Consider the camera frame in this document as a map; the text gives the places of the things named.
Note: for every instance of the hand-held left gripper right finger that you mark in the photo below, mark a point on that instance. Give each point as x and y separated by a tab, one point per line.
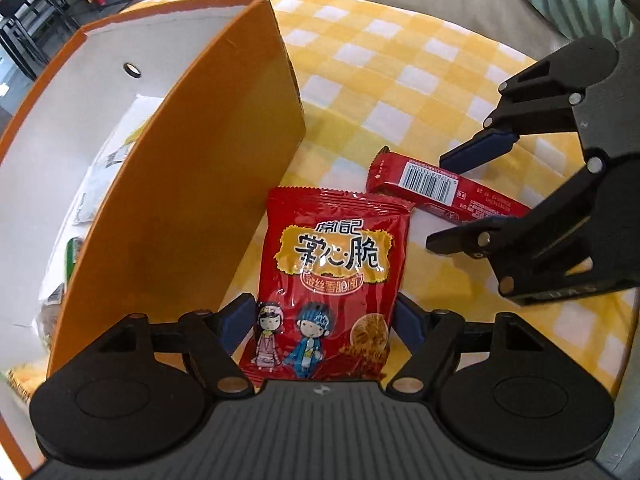
410	320

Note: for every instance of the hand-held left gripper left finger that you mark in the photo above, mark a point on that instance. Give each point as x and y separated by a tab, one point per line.
240	317

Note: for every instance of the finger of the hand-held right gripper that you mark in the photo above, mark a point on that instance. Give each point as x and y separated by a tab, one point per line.
460	242
480	150

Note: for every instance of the red bar packet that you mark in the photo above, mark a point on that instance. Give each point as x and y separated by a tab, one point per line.
425	185

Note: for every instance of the red noodle snack packet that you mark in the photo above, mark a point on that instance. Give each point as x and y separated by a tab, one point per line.
325	270

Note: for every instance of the orange cardboard box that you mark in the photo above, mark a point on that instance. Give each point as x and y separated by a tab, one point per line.
190	185

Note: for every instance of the yellow checkered tablecloth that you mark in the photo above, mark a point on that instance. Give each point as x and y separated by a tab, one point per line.
400	85

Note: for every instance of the white barcode packet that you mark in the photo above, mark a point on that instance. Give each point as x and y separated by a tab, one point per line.
92	200

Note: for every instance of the clear snack packet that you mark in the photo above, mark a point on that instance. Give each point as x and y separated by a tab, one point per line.
50	317

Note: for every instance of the small yellow candy packet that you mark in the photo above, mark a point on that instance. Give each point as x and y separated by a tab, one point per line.
135	135

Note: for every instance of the yellow green snack packet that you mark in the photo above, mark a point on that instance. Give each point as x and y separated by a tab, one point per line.
25	382

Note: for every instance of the dark dining chairs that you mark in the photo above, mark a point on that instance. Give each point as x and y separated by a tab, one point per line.
35	15

